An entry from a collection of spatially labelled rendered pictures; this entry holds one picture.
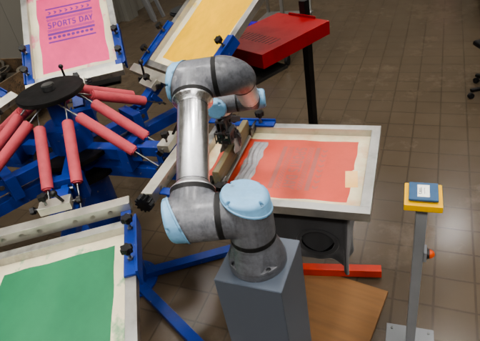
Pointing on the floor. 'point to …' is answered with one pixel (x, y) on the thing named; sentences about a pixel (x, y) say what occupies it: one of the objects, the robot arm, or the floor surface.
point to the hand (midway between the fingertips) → (233, 151)
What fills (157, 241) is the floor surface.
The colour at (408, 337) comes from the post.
